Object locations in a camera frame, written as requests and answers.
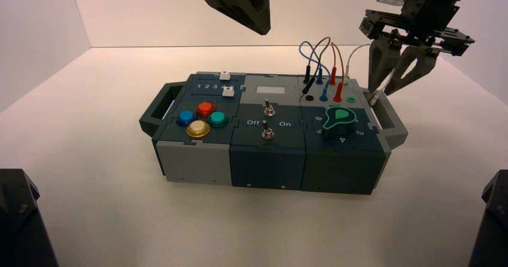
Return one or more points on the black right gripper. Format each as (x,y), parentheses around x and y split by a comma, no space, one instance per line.
(430,15)

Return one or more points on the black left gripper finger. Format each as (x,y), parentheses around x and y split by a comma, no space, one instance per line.
(242,3)

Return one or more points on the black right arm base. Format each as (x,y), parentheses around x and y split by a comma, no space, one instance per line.
(494,233)

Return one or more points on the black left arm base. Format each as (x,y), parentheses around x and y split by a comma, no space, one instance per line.
(20,225)

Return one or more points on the white slider cap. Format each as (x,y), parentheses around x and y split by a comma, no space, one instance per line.
(228,93)
(225,76)

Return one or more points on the green rotary knob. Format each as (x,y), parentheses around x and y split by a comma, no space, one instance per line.
(337,121)

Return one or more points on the orange push button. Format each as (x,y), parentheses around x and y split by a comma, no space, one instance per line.
(205,108)

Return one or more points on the teal push button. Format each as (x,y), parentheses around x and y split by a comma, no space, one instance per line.
(217,118)

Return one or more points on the blue push button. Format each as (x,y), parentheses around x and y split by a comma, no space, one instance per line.
(185,117)

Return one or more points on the yellow push button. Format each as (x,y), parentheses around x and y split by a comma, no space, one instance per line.
(198,128)

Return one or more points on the teal and grey control box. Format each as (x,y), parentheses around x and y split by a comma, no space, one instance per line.
(266,166)

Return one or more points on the metal toggle switch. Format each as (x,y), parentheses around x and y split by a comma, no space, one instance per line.
(268,133)
(268,108)

